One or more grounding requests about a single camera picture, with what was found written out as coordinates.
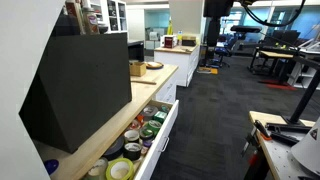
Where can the white cabinet drawer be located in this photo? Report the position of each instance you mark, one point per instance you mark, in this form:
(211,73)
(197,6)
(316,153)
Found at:
(151,163)

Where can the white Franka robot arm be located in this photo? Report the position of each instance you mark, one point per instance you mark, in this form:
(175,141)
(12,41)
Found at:
(308,150)

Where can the white cabinet wooden countertop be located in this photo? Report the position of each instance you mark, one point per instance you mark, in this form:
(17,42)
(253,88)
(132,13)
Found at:
(146,93)

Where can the white island cabinet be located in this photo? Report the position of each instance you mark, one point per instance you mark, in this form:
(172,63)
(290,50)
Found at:
(176,63)

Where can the teal tape roll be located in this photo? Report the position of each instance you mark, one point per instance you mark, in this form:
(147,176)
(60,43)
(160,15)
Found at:
(165,108)

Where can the wooden stick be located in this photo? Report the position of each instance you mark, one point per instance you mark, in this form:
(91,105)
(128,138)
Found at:
(143,81)

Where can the round brown plate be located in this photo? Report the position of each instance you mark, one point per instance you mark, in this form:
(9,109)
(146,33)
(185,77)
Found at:
(154,65)

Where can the small green box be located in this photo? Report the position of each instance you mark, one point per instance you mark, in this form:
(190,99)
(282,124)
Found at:
(160,116)

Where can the small cardboard box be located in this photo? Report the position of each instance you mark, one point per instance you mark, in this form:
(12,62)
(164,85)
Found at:
(137,69)

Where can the bright green tape roll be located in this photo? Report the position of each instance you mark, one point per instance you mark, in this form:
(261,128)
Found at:
(155,124)

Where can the orange tape roll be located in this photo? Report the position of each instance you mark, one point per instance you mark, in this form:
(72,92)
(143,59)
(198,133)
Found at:
(140,118)

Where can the red clear tape roll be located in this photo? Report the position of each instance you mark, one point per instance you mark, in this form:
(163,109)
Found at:
(134,126)

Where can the black box appliance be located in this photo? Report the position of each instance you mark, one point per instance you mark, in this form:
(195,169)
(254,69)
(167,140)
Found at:
(136,51)

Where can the dark green tape roll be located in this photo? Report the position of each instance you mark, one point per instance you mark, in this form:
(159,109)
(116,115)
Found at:
(146,137)

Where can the red box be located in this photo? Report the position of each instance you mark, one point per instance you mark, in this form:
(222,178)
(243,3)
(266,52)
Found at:
(170,41)

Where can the yellow floor item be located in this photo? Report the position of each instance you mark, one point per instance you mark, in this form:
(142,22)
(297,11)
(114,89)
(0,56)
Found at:
(210,70)

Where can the white desktop machine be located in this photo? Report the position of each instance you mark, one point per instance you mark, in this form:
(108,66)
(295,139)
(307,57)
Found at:
(154,36)

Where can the small purple tape roll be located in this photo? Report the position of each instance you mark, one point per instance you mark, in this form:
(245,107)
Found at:
(147,143)

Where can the dark brown box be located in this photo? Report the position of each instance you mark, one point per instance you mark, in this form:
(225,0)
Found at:
(189,40)

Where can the cream white tape roll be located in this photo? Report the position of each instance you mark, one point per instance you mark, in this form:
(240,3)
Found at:
(126,136)

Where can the black tape roll white core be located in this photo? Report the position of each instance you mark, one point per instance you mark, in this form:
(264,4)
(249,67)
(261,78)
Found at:
(132,156)

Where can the blue office chair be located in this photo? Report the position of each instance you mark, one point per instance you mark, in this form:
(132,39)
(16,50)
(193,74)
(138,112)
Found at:
(223,50)

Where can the large black tape roll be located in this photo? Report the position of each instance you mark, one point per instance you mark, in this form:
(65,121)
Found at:
(115,150)

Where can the black metal tool chest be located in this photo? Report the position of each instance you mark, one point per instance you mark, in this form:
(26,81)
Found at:
(83,86)

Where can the black vertical pole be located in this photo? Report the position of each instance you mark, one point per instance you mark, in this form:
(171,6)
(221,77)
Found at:
(213,30)

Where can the white glass door shelf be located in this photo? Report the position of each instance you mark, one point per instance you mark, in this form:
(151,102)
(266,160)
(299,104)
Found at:
(113,13)

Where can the pale translucent tape roll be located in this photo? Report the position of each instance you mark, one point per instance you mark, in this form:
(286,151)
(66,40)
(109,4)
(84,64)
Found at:
(100,161)

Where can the yellow green tape roll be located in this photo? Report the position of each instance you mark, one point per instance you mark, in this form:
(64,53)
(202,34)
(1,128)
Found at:
(110,170)

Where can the white capped bottle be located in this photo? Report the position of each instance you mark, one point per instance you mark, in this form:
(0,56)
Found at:
(90,21)

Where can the black flat lamp head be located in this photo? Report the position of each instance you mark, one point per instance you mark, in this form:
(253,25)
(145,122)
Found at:
(245,29)

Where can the black round item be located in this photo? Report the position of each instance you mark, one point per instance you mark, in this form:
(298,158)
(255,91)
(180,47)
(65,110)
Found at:
(65,26)

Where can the black desk wooden top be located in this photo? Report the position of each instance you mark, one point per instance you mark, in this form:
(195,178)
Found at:
(273,55)

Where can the red floor mat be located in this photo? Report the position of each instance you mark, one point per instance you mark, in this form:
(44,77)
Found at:
(280,86)

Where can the blue round lid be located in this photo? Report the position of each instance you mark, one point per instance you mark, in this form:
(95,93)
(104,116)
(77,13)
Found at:
(51,165)

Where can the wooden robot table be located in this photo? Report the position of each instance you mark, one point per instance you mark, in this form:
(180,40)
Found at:
(276,160)

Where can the white open shelf unit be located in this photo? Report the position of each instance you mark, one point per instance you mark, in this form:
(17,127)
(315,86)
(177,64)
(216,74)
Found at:
(300,76)

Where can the large grey duct tape roll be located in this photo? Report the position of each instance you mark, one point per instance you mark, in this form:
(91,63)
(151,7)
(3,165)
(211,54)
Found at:
(145,111)

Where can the black metal bracket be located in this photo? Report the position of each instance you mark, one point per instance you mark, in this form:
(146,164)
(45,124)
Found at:
(283,138)
(290,128)

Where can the black camera stand pole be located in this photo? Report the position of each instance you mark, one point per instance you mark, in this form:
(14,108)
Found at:
(306,96)

